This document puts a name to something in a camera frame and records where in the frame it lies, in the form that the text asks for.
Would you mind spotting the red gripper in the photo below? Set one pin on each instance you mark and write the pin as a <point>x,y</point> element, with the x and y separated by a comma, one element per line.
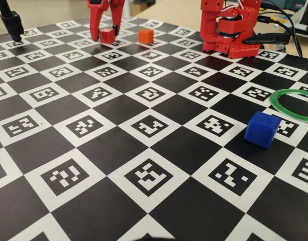
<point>95,18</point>

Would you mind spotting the red cube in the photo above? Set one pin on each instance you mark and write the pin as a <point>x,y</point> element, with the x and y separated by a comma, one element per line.
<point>107,36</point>

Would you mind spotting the blue cube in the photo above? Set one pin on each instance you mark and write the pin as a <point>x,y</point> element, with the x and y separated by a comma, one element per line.
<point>261,130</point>

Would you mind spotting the orange cube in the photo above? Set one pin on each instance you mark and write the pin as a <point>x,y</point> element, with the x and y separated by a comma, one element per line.
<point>145,36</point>

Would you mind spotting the white table leg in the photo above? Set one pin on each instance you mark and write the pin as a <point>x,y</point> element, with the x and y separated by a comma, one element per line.
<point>127,7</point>

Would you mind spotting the black white marker mat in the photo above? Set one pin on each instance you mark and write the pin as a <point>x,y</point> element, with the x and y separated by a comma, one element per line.
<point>118,140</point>

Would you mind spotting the black table clamp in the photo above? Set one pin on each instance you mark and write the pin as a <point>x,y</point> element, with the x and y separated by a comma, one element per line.
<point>269,39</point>

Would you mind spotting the teal storage box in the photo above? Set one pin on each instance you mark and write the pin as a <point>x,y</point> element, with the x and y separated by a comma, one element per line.
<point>293,3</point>

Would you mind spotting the white grey device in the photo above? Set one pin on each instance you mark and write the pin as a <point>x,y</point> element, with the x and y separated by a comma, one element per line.
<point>305,20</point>

